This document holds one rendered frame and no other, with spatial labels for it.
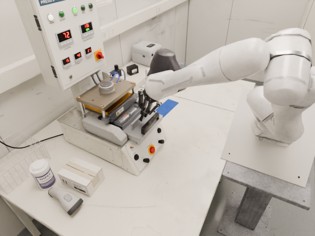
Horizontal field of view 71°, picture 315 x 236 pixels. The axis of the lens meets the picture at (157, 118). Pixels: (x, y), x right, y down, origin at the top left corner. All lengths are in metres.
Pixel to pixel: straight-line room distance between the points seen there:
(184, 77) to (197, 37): 2.88
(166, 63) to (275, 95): 0.41
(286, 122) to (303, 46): 0.31
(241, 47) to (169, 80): 0.24
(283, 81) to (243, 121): 0.72
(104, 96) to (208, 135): 0.69
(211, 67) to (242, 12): 2.68
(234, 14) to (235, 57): 2.72
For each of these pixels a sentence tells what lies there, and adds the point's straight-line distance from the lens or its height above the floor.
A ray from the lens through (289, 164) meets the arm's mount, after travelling 1.33.
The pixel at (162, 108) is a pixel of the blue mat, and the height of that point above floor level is 0.75.
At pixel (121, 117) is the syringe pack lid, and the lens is 1.16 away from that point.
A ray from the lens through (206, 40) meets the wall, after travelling 3.54.
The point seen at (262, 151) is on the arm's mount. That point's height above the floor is 0.83.
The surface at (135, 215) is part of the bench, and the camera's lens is 1.10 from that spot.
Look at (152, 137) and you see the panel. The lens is 1.28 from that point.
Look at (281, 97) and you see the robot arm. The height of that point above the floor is 1.40.
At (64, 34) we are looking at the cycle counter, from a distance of 1.13.
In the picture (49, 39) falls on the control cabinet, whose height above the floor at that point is 1.40.
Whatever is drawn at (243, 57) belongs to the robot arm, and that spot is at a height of 1.47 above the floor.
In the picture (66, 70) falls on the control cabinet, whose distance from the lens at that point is 1.16.
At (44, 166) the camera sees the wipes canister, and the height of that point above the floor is 0.89.
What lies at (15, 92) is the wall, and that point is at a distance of 1.51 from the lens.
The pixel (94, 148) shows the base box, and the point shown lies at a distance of 1.29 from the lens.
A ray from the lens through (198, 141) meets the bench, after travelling 1.39.
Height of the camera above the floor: 1.71
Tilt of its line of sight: 38 degrees down
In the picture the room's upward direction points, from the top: 1 degrees counter-clockwise
